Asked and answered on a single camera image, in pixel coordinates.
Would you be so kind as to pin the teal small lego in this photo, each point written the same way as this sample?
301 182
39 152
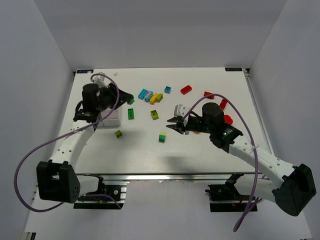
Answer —
167 89

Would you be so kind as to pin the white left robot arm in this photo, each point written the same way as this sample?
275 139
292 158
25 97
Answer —
56 178

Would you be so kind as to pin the aluminium table front rail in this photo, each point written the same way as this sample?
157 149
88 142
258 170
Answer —
161 177

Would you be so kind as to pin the red lego brick far right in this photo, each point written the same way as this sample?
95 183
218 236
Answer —
223 104

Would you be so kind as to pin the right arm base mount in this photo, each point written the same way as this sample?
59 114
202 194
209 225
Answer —
222 194

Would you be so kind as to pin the lime rounded lego brick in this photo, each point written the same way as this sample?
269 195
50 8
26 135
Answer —
159 97

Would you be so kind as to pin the red lego brick top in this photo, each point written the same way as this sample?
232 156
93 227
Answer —
186 89

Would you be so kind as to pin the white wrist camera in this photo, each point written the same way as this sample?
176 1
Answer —
99 80
180 111

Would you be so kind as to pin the lime sloped lego center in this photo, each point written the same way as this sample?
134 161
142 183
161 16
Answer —
154 115

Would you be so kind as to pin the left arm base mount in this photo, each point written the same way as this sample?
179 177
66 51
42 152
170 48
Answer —
110 195

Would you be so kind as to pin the lime small lego near container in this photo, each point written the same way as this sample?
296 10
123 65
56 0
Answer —
131 101

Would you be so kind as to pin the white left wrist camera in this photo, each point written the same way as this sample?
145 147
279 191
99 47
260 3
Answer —
99 80

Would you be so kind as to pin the dark green long lego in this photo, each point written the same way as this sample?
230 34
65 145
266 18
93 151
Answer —
131 114

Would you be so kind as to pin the red lego brick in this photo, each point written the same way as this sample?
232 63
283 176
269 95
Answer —
186 89
223 104
206 93

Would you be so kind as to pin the yellow lego brick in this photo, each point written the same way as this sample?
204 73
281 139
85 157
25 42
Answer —
153 99

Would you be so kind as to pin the teal printed round lego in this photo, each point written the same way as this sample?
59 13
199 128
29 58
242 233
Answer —
148 96

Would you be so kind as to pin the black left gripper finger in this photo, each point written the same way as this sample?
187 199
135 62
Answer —
124 100
122 95

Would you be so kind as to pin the olive lime small lego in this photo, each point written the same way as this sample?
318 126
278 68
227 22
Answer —
118 133

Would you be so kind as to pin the blue long lego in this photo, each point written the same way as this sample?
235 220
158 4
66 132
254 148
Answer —
142 94

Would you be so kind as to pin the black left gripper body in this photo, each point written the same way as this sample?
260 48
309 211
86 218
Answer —
116 94

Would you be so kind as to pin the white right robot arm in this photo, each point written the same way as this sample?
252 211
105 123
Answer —
290 187

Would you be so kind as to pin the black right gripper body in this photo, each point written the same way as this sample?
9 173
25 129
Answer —
184 123

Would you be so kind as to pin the blue label left corner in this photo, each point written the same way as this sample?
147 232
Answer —
84 71

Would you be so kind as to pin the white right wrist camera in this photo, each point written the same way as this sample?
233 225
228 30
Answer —
180 111

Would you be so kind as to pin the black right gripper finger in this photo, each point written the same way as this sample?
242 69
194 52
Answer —
178 120
177 128

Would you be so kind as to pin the green and pale lego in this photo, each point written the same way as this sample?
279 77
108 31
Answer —
162 137

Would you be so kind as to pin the blue label right corner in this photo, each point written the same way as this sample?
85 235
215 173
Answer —
233 69

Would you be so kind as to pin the blue label corner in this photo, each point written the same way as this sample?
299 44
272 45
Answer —
84 71
233 69

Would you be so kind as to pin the white compartment container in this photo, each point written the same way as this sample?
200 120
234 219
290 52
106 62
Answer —
113 120

